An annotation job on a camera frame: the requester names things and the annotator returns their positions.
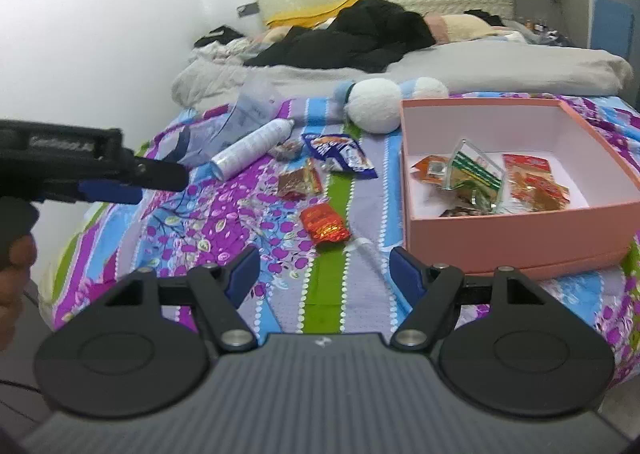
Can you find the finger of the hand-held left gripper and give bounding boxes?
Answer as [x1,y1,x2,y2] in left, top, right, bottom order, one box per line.
[131,157,190,191]
[80,182,143,205]

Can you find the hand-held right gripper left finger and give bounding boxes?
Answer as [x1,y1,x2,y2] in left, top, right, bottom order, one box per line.
[104,246,261,352]

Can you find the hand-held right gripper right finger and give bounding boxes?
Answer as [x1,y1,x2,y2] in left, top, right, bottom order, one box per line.
[390,248,551,350]

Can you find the silver snack wrapper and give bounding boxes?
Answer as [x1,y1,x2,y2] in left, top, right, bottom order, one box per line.
[440,193,501,217]

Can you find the red gold foil snack packet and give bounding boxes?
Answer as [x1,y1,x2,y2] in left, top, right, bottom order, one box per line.
[300,204,351,245]

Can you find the pink cardboard box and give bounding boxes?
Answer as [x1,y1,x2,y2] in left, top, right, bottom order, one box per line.
[399,98,640,281]

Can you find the orange barcode snack packet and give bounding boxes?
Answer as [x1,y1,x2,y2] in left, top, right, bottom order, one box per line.
[411,156,452,189]

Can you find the gold brown snack packet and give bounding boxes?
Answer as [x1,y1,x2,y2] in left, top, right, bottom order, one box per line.
[276,159,323,199]

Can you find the clear green striped cracker packet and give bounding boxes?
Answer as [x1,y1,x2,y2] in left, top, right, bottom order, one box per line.
[445,139,507,195]

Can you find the small brown snack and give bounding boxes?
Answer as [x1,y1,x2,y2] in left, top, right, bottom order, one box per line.
[270,141,304,163]

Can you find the blue white snack packet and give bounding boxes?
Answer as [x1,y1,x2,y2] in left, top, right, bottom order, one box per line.
[301,133,378,179]

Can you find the red packets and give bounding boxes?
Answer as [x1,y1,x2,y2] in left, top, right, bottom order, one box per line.
[502,154,571,212]

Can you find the person's left hand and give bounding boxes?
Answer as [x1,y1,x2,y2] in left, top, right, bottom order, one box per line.
[0,236,38,350]

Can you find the clear plastic wrapper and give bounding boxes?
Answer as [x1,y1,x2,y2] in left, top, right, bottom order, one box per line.
[350,236,397,275]

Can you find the purple floral bed sheet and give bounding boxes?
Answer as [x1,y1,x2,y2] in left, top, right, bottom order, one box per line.
[40,92,640,385]

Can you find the white spray can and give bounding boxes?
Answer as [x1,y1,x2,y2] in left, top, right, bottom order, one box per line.
[210,118,296,181]

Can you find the clear plastic zip bag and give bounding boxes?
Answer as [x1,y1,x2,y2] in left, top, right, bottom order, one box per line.
[177,78,283,167]

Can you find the light grey crumpled blanket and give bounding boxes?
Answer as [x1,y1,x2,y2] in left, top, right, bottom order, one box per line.
[171,38,281,109]

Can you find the small black object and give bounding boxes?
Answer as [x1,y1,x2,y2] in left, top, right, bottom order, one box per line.
[194,25,246,47]

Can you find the white and blue plush toy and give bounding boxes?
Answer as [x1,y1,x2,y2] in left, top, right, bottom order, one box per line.
[332,77,450,133]

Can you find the black clothing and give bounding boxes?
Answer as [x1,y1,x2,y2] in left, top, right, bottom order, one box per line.
[245,0,436,73]

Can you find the yellow cloth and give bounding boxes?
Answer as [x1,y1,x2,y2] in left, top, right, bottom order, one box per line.
[265,0,363,28]

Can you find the grey pillow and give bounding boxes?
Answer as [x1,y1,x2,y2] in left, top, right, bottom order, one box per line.
[387,41,633,97]

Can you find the beige pink pillow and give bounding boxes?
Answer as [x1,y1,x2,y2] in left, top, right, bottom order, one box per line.
[425,14,501,42]

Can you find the blue cabinet panel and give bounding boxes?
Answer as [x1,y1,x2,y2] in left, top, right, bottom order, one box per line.
[592,0,636,62]

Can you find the thin black cable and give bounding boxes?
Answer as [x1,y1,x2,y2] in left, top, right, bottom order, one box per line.
[0,378,48,394]

